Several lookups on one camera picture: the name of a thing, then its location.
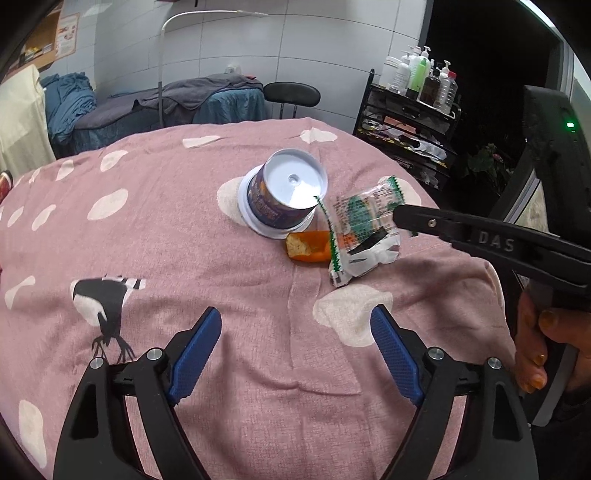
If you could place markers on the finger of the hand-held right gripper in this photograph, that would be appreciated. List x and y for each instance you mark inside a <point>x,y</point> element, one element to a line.
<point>431,223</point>

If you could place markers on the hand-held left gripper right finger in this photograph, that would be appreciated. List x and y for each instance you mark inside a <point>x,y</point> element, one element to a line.
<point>397,355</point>

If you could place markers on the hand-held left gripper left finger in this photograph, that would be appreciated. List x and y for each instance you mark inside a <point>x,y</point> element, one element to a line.
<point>196,355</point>

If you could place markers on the green and white snack wrapper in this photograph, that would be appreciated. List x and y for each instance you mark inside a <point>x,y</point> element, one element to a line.
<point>364,251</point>

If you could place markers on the person's right hand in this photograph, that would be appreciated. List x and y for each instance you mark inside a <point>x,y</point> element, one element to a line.
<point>526,332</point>

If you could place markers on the potted plant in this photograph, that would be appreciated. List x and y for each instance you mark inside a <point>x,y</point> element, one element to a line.
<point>487,164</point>

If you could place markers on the black storage cart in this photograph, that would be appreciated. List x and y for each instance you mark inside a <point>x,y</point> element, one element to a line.
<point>406,134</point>

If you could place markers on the pink polka dot blanket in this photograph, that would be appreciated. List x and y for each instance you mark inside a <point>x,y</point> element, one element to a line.
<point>184,258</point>

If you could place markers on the crushed orange packet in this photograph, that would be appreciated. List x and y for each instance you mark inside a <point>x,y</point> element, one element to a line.
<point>307,244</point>

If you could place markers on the clear pump bottle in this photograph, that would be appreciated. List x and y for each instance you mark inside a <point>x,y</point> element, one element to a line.
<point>447,90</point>

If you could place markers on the dark brown pump bottle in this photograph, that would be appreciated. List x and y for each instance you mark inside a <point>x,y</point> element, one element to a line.
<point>429,87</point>

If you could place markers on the green pump bottle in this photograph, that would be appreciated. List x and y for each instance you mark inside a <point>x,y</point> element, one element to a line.
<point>417,76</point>

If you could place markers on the white pump bottle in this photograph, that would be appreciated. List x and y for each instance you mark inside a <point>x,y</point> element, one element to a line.
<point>400,76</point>

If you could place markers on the purple instant noodle cup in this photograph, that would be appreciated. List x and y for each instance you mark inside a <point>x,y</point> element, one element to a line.
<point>277,210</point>

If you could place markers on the black stool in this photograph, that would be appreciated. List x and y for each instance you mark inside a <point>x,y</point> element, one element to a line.
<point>291,93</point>

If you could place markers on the blue massage bed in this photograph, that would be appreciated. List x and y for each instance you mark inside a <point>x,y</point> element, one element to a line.
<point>231,108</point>

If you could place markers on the red paper cup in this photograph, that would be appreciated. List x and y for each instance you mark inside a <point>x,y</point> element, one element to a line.
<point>3,183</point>

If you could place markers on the white floor lamp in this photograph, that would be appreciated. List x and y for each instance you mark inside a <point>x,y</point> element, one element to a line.
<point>160,83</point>

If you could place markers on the blue blanket pile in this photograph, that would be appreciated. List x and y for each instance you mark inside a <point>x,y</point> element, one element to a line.
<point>64,106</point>

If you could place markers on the cream cloth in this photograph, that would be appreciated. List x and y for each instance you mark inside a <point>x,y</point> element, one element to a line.
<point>21,120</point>

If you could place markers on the wooden shelf unit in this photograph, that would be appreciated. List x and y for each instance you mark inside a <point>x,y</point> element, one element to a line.
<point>32,50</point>

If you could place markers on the wall poster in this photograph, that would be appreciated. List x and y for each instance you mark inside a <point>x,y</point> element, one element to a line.
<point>67,34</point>

